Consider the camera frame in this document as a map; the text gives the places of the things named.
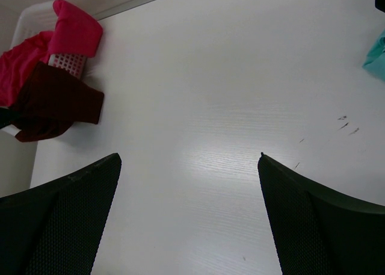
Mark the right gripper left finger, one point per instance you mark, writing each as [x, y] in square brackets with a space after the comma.
[56, 227]

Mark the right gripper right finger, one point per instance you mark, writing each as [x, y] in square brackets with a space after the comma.
[318, 230]

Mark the pink t shirt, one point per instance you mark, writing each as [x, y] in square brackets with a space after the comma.
[57, 33]

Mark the dark red t shirt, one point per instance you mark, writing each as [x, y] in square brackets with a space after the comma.
[51, 101]

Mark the teal folded t shirt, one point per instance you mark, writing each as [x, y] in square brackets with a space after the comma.
[374, 62]

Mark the white plastic basket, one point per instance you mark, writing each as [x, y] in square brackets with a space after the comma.
[42, 93]

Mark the black folded t shirt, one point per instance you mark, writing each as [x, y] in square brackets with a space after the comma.
[380, 5]

